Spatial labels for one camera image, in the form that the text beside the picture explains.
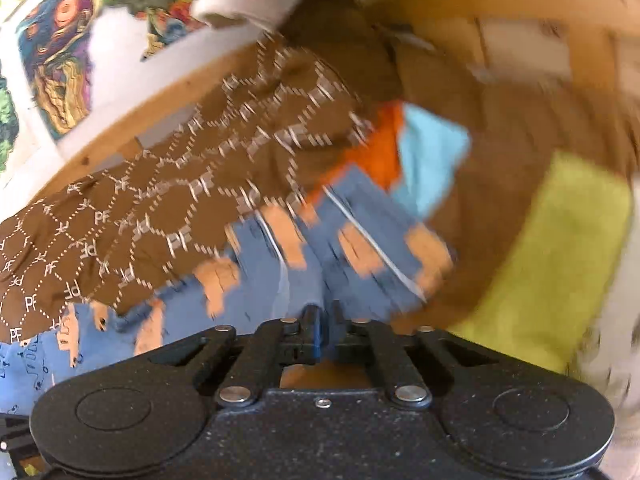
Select blue patterned kids pants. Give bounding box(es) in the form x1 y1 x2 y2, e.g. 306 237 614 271
1 167 452 415

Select yellow green cloth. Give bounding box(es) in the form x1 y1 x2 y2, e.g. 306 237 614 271
451 153 632 373

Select brown PF patterned blanket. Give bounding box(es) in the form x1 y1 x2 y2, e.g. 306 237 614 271
1 0 639 342

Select orange blue striped bedsheet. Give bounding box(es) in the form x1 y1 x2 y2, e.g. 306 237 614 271
307 101 472 220

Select starry night style poster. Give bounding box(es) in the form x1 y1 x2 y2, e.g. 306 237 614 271
16 0 103 141

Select wooden bed frame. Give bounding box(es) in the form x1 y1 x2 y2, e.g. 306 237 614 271
34 0 639 200

